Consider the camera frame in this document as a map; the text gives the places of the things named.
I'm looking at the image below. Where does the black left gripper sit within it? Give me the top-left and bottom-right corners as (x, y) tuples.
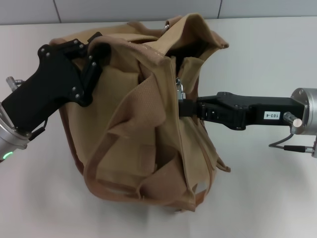
(1, 32), (104, 135)

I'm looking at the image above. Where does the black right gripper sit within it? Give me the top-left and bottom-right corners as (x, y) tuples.
(179, 91), (307, 131)

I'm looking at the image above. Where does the silver zipper pull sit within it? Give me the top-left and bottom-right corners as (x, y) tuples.
(175, 77), (188, 102)

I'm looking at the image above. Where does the khaki canvas food bag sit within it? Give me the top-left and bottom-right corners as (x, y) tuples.
(51, 13), (232, 207)

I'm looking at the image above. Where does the left gripper cable with plug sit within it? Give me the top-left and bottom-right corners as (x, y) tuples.
(6, 76), (49, 141)

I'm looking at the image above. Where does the gripper cable with plug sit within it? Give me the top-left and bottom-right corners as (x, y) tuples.
(268, 111), (317, 152)
(6, 76), (49, 141)

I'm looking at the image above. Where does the right gripper cable with plug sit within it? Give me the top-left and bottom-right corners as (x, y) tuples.
(268, 111), (317, 152)

